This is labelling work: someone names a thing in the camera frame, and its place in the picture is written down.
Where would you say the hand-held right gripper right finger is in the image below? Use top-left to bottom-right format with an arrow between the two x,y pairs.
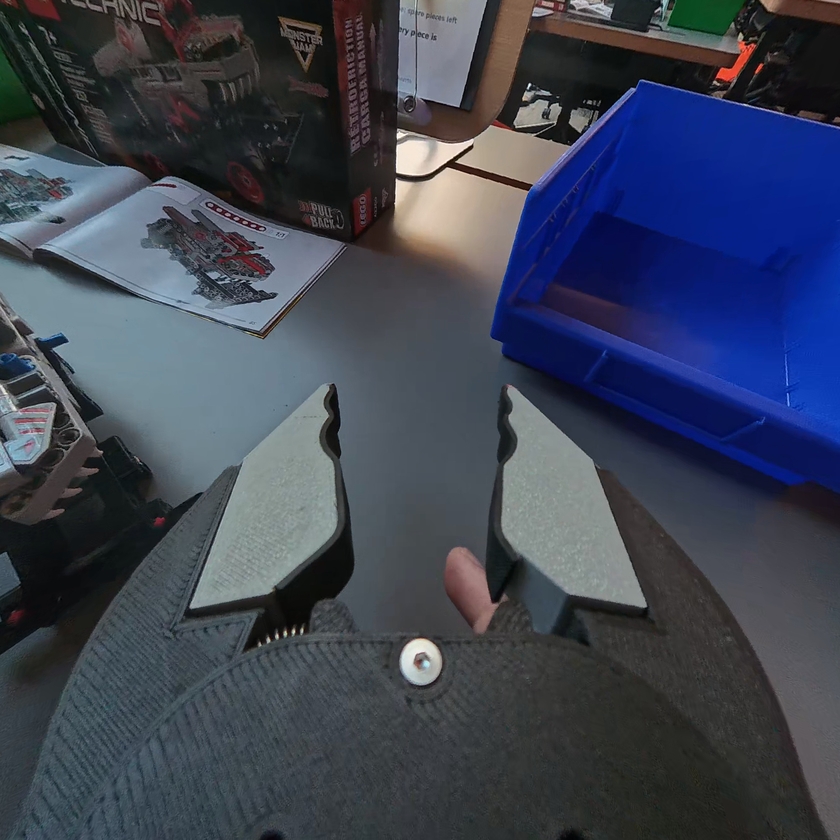
485,384 -> 649,643

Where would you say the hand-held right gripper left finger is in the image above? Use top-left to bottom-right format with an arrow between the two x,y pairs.
185,382 -> 356,616

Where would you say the grey red lego truck model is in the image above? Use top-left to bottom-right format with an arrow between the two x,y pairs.
0,294 -> 175,653

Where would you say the lego instruction booklet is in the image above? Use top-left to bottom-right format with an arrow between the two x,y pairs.
0,145 -> 348,339

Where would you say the black lego set box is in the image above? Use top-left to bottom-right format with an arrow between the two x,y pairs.
0,0 -> 402,242

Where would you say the person's right hand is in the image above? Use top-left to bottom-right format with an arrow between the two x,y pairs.
443,547 -> 503,635

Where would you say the blue plastic bin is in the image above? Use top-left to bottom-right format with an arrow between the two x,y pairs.
490,79 -> 840,494

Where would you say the silver monitor stand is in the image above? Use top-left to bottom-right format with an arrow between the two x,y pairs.
396,99 -> 476,181

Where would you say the wooden desk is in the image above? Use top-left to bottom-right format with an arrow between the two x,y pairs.
528,8 -> 744,68

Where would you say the green plastic bin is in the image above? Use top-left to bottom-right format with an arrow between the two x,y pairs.
0,46 -> 35,127
665,0 -> 751,35

